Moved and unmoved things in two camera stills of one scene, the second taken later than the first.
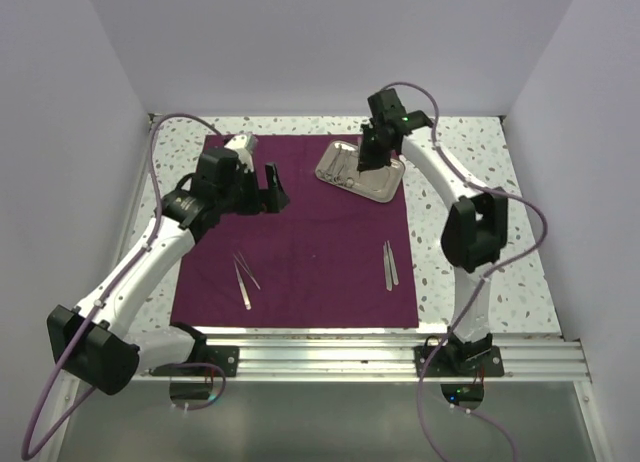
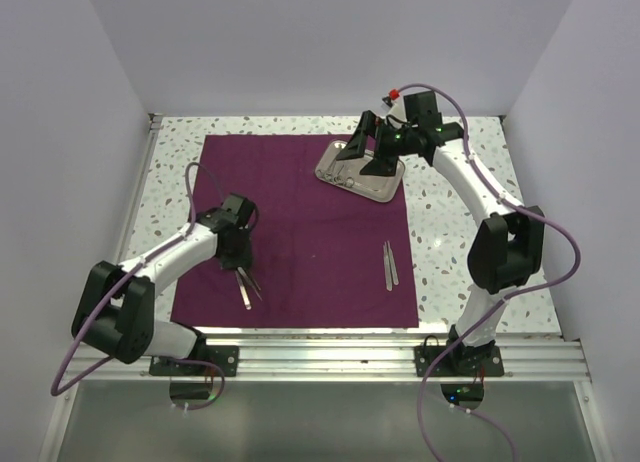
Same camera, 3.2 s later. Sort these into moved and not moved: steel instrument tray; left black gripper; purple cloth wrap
Moved: left black gripper
Not moved: purple cloth wrap; steel instrument tray
